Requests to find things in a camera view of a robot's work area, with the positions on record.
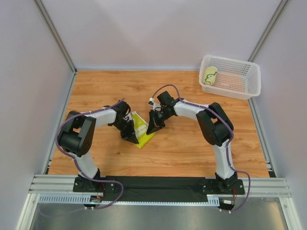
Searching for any yellow green towel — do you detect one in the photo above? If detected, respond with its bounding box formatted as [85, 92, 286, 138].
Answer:
[131, 111, 155, 149]

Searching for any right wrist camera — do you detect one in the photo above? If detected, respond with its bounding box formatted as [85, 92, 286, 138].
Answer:
[148, 97, 161, 110]

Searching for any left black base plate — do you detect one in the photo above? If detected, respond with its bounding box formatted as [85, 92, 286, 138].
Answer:
[72, 176, 121, 193]

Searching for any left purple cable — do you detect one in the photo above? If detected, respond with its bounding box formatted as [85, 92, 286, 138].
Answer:
[55, 97, 125, 210]

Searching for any aluminium frame post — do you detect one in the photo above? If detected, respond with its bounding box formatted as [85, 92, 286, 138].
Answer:
[33, 0, 77, 73]
[248, 0, 291, 62]

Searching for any right aluminium frame post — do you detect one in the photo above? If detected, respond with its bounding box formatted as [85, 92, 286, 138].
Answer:
[248, 0, 291, 62]

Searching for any grey slotted cable duct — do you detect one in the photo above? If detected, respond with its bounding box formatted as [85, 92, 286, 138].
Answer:
[38, 194, 220, 207]

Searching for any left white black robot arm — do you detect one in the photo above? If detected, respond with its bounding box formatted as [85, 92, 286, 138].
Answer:
[55, 100, 139, 183]

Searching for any white perforated plastic basket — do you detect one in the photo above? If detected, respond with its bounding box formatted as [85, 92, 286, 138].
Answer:
[199, 55, 261, 100]

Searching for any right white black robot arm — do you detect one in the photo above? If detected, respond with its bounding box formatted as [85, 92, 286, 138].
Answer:
[146, 91, 237, 189]

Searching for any left aluminium frame post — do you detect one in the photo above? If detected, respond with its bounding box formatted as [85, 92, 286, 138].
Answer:
[33, 0, 77, 73]

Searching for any aluminium front rail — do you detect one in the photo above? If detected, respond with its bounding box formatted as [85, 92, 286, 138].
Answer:
[28, 174, 292, 198]

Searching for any green patterned towel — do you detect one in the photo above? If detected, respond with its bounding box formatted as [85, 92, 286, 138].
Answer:
[202, 66, 218, 86]

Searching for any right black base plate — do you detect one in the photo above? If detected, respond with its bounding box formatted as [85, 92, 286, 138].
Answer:
[200, 178, 245, 195]

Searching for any black cloth strip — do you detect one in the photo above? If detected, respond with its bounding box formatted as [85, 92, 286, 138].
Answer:
[106, 176, 208, 203]

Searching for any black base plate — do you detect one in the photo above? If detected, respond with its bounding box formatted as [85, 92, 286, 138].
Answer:
[200, 178, 245, 195]
[72, 176, 121, 193]

